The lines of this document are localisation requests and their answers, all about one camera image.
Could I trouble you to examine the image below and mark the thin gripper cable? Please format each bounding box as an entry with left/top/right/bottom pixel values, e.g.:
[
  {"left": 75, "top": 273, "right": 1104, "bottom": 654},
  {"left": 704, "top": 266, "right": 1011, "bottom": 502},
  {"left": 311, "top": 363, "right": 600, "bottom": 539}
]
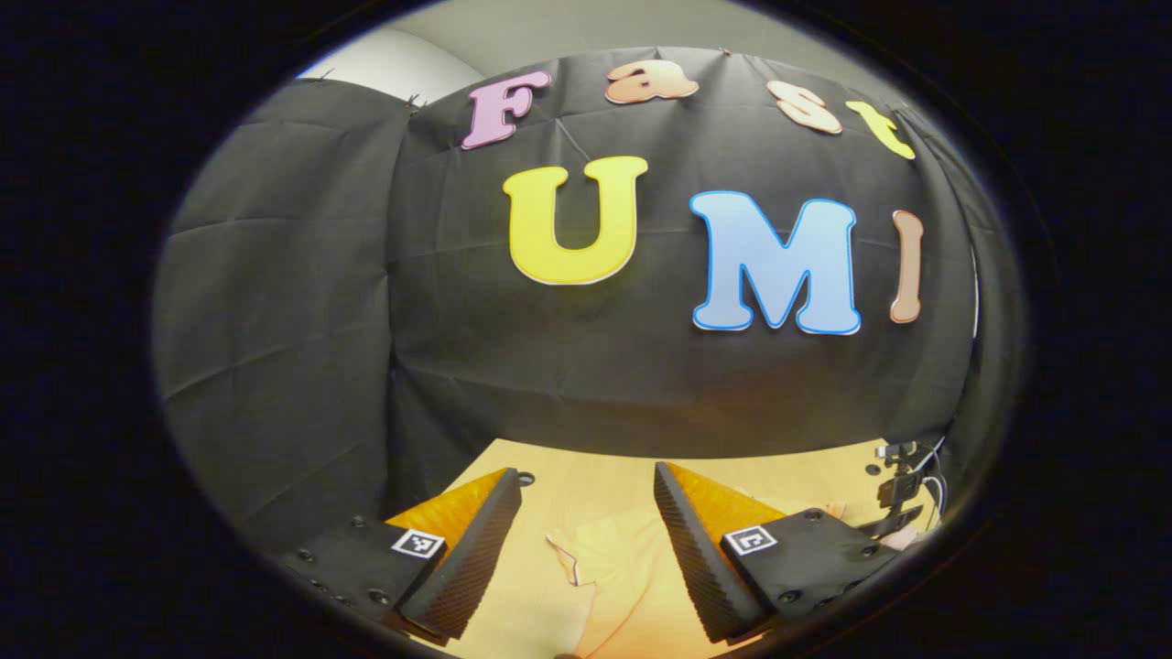
[{"left": 918, "top": 443, "right": 948, "bottom": 523}]

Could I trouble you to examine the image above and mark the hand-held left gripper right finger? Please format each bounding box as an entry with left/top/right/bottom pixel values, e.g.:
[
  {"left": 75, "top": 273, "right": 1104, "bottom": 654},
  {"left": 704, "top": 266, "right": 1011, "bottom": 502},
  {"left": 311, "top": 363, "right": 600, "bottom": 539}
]
[{"left": 652, "top": 460, "right": 903, "bottom": 644}]

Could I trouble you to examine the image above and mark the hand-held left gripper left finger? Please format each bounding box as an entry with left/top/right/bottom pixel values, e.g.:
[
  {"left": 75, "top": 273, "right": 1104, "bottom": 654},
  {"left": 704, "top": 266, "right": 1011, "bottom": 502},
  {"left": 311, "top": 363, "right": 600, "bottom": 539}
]
[{"left": 279, "top": 467, "right": 525, "bottom": 646}]

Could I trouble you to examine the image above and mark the orange T-shirt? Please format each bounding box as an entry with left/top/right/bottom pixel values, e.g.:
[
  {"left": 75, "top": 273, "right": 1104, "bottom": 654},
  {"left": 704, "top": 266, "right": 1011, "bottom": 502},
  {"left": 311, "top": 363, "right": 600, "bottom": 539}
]
[{"left": 458, "top": 499, "right": 852, "bottom": 659}]

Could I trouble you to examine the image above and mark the black backdrop cloth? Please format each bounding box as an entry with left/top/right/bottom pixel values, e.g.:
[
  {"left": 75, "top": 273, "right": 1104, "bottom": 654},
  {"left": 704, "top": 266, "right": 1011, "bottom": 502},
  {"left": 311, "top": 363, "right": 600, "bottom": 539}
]
[{"left": 151, "top": 46, "right": 1026, "bottom": 559}]

